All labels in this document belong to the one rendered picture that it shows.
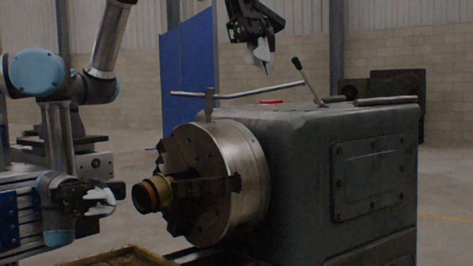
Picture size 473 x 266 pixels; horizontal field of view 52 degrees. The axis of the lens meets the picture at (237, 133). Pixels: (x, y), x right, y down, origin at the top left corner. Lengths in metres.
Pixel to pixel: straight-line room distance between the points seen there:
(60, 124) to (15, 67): 0.23
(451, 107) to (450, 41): 1.36
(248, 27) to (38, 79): 0.52
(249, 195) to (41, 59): 0.59
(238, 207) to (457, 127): 10.04
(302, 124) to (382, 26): 10.29
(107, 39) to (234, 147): 0.73
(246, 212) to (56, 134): 0.58
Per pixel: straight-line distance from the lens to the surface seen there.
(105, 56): 1.73
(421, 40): 11.15
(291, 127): 1.16
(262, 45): 1.21
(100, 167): 1.62
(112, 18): 1.68
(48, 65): 1.26
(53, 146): 1.42
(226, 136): 1.15
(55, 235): 1.34
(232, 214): 1.12
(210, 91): 1.19
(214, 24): 6.15
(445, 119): 11.06
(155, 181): 1.14
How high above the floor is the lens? 1.33
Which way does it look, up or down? 6 degrees down
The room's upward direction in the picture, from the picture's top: 2 degrees counter-clockwise
